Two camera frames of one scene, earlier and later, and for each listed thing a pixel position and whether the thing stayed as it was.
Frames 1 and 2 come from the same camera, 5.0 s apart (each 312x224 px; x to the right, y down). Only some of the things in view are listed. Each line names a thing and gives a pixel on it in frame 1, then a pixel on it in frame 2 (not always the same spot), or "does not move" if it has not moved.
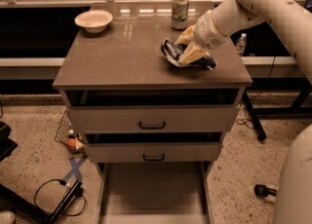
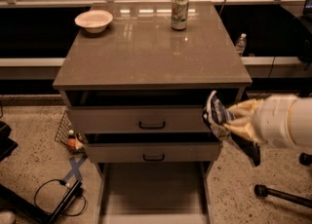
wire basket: [72, 140] does not move
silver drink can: [179, 12] does not move
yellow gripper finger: [187, 36] -> [245, 112]
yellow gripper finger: [193, 54] -> [247, 129]
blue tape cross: [75, 168] does not move
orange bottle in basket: [71, 139] does not move
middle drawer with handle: [151, 153] does not move
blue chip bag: [172, 50] -> [216, 115]
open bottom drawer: [154, 192] does not move
